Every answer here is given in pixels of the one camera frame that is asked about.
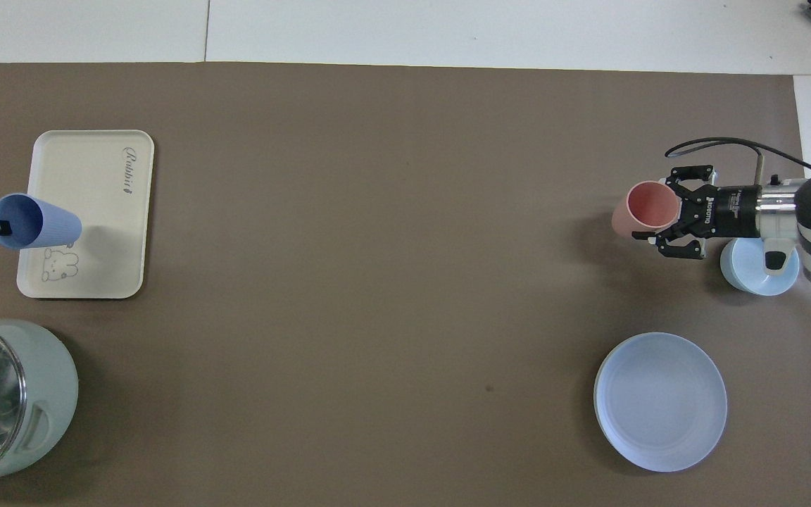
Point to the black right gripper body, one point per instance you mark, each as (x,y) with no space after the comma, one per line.
(733,211)

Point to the pink cup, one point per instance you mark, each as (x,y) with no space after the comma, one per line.
(652,204)

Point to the blue ribbed cup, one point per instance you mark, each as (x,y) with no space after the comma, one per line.
(39,222)

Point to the cream tray with rabbit print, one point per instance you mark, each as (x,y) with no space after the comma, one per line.
(96,162)

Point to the light blue bowl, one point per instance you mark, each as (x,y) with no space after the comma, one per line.
(747,271)

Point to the light blue plate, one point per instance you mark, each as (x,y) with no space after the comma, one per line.
(659,401)

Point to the pale green electric pot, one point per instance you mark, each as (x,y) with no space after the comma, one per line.
(53,394)

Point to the brown paper table mat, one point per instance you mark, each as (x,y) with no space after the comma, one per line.
(377,282)

